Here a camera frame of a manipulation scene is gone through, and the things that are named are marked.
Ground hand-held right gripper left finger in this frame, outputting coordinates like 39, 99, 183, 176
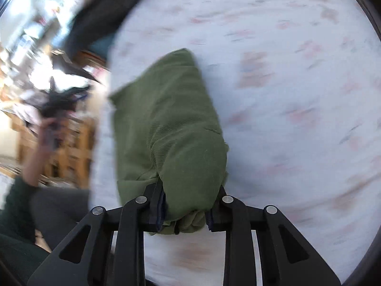
27, 182, 165, 286

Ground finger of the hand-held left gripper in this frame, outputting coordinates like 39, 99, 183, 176
67, 86, 91, 111

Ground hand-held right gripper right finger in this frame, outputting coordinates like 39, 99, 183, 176
205, 185, 341, 286

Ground green pants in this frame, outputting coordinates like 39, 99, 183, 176
109, 48, 230, 236

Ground person's left forearm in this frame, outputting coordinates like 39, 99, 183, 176
0, 147, 57, 243

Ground person's left hand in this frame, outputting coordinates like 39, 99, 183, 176
38, 116, 63, 155

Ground wooden shelf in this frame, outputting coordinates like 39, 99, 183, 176
16, 115, 96, 185

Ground teal cloth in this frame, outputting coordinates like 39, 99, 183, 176
89, 34, 118, 61

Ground dark green cloth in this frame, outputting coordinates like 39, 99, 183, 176
52, 0, 170, 85

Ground person's leg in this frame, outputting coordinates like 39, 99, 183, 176
30, 188, 93, 252

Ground floral bedsheet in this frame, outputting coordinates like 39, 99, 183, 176
89, 0, 381, 286

